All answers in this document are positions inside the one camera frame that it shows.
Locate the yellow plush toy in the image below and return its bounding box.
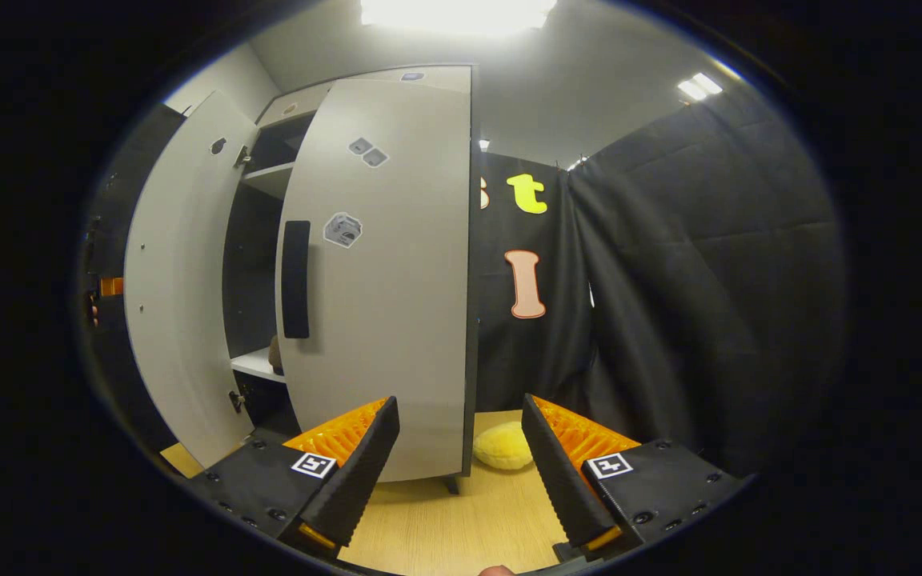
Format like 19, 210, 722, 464
473, 422, 535, 471

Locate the large ceiling light panel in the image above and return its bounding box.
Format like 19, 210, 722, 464
359, 0, 558, 37

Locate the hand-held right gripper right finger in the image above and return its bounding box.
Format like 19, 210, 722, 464
521, 394, 754, 561

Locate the grey shoe cabinet door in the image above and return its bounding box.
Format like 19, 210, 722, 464
275, 78, 474, 483
123, 90, 260, 469

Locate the small ceiling light panel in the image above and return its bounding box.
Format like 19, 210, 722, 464
675, 72, 724, 102

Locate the grey shoe cabinet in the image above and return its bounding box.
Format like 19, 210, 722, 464
221, 64, 482, 493

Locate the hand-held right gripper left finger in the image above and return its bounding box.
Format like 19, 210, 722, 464
189, 396, 400, 561

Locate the black backdrop cloth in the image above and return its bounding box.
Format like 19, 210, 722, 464
81, 80, 846, 481

